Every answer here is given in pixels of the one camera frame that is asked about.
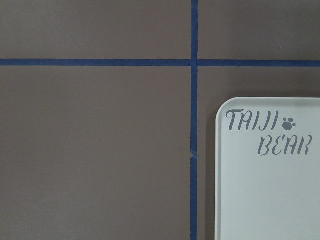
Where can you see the white rectangular plastic tray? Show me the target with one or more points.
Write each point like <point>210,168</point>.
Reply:
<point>267,169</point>

